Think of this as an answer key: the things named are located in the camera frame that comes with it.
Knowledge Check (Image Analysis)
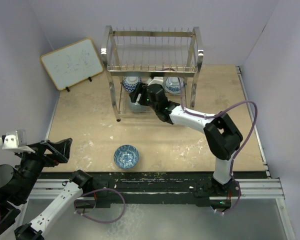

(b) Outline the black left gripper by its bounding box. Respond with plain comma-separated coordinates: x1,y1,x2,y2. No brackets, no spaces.
16,136,72,201

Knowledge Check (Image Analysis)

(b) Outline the white red rimmed bowl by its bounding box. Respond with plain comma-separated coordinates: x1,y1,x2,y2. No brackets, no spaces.
128,99,150,113

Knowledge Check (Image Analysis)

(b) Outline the red zigzag patterned bowl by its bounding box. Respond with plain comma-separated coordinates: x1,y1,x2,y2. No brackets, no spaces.
123,76,142,93

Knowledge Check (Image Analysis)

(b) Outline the blue floral bowl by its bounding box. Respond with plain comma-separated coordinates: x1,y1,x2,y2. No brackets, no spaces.
163,77,184,95

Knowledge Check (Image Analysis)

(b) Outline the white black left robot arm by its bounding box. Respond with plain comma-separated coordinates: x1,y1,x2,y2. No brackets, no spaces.
0,135,93,240

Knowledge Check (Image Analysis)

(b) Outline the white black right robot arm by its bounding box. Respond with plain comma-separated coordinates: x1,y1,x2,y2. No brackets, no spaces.
129,83,243,196

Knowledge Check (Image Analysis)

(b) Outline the stainless steel dish rack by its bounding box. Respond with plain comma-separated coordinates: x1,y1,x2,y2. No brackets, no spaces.
100,25,204,122

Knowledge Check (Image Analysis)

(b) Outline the blue patterned bowl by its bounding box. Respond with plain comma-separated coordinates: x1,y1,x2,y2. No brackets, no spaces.
113,144,140,169

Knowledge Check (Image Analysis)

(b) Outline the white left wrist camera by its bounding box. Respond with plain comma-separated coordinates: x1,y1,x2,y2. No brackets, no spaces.
0,129,35,153

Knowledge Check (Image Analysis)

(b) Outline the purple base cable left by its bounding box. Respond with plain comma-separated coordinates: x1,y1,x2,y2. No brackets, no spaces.
73,187,126,224

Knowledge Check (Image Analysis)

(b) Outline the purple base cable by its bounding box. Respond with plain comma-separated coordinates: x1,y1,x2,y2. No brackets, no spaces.
213,177,243,215
73,187,126,224

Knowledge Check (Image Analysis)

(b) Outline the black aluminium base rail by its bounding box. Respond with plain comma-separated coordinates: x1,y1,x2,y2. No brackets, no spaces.
39,170,283,208

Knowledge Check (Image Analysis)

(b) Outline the small whiteboard yellow frame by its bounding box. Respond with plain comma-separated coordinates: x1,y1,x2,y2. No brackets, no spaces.
40,38,104,91

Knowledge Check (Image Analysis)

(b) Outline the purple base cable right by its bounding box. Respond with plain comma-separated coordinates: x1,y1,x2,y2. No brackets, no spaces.
213,177,243,215

